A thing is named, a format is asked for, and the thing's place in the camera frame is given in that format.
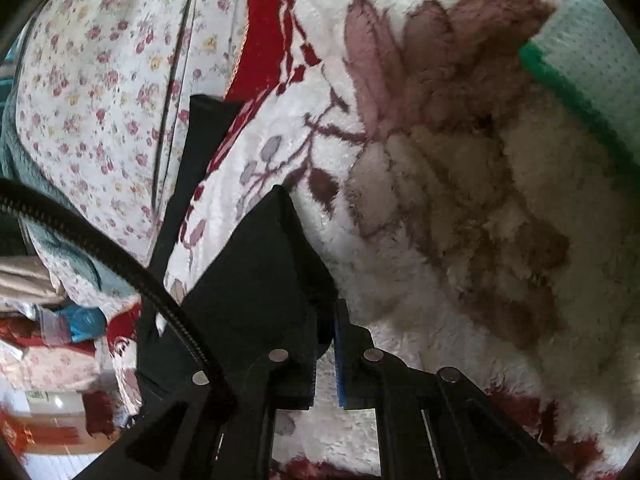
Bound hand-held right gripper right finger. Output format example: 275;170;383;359
334;299;576;480

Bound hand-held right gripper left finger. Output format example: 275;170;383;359
65;344;318;480

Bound black pants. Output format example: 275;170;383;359
120;94;337;428

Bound red white floral fleece blanket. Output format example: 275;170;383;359
82;0;640;480

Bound blue plastic bag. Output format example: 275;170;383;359
52;305;107;343

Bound folded pink floral blanket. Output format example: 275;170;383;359
0;342;102;392

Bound beige cloth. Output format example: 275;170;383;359
0;255;66;311

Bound white pink-flowered quilt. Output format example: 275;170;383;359
15;0;251;321

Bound white mat with green edge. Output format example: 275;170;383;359
517;0;640;161

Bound black ribbed cable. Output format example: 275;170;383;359
0;177;238;416

